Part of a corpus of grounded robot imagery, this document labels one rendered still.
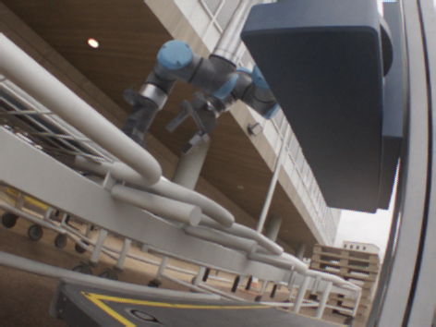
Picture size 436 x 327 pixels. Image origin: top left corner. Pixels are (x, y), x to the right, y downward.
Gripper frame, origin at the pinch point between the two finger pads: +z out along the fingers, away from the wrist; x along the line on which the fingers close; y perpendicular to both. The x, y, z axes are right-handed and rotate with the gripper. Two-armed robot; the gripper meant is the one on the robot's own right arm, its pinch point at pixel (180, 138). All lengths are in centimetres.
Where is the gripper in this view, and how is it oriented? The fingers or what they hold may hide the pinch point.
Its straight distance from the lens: 101.9
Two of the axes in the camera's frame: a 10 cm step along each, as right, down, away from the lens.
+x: 2.8, 5.2, 8.1
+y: 6.7, 5.0, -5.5
